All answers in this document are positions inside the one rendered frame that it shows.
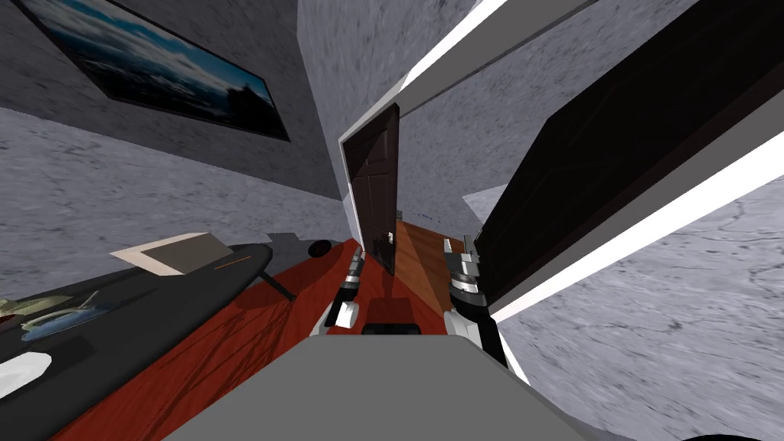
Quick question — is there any black table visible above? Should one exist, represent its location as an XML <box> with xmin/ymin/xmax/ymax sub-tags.
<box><xmin>0</xmin><ymin>231</ymin><xmax>299</xmax><ymax>441</ymax></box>

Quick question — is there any dark brown panelled door leaf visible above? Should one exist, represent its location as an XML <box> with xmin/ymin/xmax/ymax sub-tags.
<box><xmin>340</xmin><ymin>103</ymin><xmax>401</xmax><ymax>276</ymax></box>

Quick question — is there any black framed sky picture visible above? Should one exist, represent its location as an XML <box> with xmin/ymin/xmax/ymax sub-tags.
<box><xmin>11</xmin><ymin>0</ymin><xmax>292</xmax><ymax>143</ymax></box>

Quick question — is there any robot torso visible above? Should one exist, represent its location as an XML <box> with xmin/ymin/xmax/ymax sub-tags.
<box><xmin>161</xmin><ymin>322</ymin><xmax>590</xmax><ymax>441</ymax></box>

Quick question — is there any large dark brown door leaf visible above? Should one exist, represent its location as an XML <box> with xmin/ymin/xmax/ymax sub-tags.
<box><xmin>474</xmin><ymin>0</ymin><xmax>784</xmax><ymax>307</ymax></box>

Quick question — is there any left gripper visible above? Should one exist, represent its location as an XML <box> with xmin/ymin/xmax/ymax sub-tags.
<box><xmin>346</xmin><ymin>247</ymin><xmax>368</xmax><ymax>282</ymax></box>

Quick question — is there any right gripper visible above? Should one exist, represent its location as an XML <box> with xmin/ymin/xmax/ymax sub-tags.
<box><xmin>443</xmin><ymin>234</ymin><xmax>482</xmax><ymax>280</ymax></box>

